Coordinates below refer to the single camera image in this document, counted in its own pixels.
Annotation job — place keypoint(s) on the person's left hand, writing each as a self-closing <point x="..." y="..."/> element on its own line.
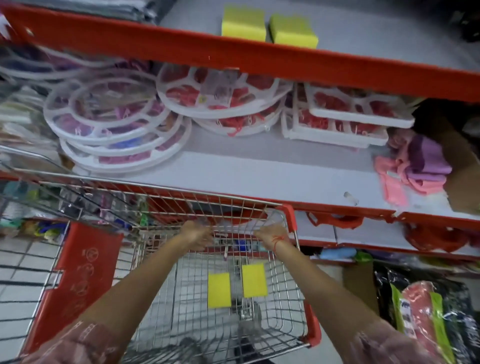
<point x="195" y="235"/>

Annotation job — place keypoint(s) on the person's right hand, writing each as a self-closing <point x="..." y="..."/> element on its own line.
<point x="272" y="237"/>

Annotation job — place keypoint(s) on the person's left fingers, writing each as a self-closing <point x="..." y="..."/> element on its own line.
<point x="206" y="240"/>

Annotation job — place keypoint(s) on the person's right fingers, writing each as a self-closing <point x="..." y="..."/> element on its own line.
<point x="261" y="235"/>

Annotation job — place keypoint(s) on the person's left forearm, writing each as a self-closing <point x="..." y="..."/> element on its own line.
<point x="138" y="288"/>

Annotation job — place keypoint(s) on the person's right forearm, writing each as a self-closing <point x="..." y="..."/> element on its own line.
<point x="330" y="292"/>

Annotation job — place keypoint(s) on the yellow sponge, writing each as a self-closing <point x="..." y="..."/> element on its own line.
<point x="293" y="30"/>
<point x="219" y="290"/>
<point x="243" y="23"/>
<point x="254" y="280"/>

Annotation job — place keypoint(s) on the metal shopping cart red trim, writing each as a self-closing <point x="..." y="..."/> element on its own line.
<point x="187" y="300"/>

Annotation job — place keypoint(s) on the red and grey shelf rack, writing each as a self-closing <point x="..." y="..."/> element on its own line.
<point x="262" y="165"/>

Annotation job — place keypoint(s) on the red plastic hanging item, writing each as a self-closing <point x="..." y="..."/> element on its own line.
<point x="437" y="238"/>
<point x="333" y="221"/>

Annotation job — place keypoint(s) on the light blue item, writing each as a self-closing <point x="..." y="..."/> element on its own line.
<point x="337" y="254"/>

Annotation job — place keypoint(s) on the small clear plastic piece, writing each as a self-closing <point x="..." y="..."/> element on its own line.
<point x="351" y="198"/>

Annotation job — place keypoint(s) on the white rectangular red peg hanger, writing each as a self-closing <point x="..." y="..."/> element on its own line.
<point x="330" y="131"/>
<point x="360" y="107"/>

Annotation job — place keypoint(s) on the pink cloth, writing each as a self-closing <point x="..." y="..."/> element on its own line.
<point x="392" y="180"/>

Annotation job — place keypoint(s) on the stack of red round peg hangers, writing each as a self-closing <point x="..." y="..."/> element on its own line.
<point x="225" y="97"/>

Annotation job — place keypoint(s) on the row of colourful small goods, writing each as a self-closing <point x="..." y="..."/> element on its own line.
<point x="56" y="213"/>

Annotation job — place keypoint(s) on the stack of purple round peg hangers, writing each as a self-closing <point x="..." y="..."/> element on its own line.
<point x="112" y="120"/>

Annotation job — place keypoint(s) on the pink left sleeve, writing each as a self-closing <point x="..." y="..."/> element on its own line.
<point x="75" y="345"/>

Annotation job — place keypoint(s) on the pink sleeve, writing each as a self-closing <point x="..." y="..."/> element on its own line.
<point x="75" y="345"/>
<point x="393" y="347"/>

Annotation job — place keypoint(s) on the pink right sleeve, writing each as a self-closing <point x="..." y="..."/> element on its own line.
<point x="393" y="347"/>

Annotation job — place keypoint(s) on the purple cloth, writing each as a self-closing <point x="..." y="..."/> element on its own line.
<point x="425" y="157"/>

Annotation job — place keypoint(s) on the black packet with pink cloth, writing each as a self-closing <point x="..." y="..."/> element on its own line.
<point x="431" y="318"/>

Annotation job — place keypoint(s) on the brown cardboard box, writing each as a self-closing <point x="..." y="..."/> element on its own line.
<point x="457" y="157"/>

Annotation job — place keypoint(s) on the pile of clear wrapped packets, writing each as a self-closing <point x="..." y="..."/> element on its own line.
<point x="20" y="108"/>

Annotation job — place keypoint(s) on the pile of grey packets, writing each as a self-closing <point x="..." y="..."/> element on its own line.
<point x="93" y="9"/>

